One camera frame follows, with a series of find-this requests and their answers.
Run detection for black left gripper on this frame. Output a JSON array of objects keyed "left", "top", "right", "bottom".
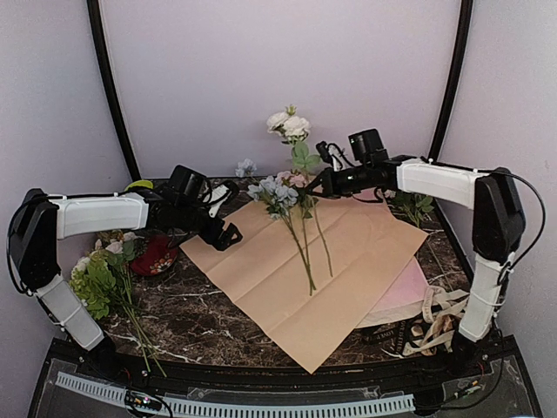
[{"left": 176, "top": 198, "right": 243, "bottom": 252}]

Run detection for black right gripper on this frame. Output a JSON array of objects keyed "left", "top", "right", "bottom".
[{"left": 307, "top": 162, "right": 373, "bottom": 199}]

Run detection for blue flower stem bunch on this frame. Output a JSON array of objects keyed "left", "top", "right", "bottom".
[{"left": 235, "top": 158, "right": 317, "bottom": 295}]

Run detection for peach green wrapping paper sheet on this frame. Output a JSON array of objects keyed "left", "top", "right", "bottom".
[{"left": 181, "top": 199, "right": 427, "bottom": 374}]

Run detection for white rose stem bunch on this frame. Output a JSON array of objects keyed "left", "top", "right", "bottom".
[{"left": 266, "top": 104, "right": 333, "bottom": 276}]

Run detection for green hydrangea leaf bunch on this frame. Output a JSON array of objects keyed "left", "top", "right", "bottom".
[{"left": 70, "top": 250, "right": 167, "bottom": 376}]

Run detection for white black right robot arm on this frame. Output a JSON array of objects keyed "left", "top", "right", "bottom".
[{"left": 305, "top": 155, "right": 526, "bottom": 342}]

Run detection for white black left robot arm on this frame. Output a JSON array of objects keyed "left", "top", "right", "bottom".
[{"left": 6, "top": 182, "right": 242, "bottom": 380}]

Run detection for dark red floral bowl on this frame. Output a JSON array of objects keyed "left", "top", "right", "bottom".
[{"left": 131, "top": 234, "right": 178, "bottom": 277}]

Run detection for lime green plastic bowl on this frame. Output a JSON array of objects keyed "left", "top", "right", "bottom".
[{"left": 125, "top": 179, "right": 154, "bottom": 191}]

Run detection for pink white rose bunch right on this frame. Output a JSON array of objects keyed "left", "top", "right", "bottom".
[{"left": 384, "top": 190, "right": 433, "bottom": 228}]

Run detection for pink rose stem bunch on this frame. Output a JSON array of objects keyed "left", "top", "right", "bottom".
[{"left": 91, "top": 230, "right": 146, "bottom": 266}]

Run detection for pink wrapping paper sheet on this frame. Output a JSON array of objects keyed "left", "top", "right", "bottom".
[{"left": 357, "top": 258, "right": 428, "bottom": 328}]

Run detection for cream ribbon pile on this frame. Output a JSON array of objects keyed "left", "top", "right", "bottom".
[{"left": 402, "top": 286, "right": 469, "bottom": 357}]

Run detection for white slotted cable duct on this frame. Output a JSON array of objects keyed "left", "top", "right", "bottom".
[{"left": 55, "top": 372, "right": 415, "bottom": 417}]

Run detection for black vertical frame post right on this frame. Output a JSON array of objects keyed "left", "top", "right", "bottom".
[{"left": 427, "top": 0, "right": 473, "bottom": 160}]

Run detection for black vertical frame post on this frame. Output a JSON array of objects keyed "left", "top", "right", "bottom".
[
  {"left": 86, "top": 0, "right": 141, "bottom": 181},
  {"left": 427, "top": 0, "right": 473, "bottom": 160}
]

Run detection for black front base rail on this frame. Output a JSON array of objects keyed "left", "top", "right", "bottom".
[{"left": 51, "top": 334, "right": 519, "bottom": 393}]

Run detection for black vertical frame post left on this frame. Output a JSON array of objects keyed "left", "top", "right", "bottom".
[{"left": 86, "top": 0, "right": 141, "bottom": 181}]

